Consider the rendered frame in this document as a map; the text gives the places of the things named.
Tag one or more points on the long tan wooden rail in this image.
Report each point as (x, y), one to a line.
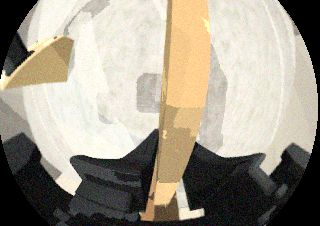
(184, 83)

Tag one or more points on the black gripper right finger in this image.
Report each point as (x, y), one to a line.
(207, 172)

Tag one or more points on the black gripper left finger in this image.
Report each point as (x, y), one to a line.
(132, 173)

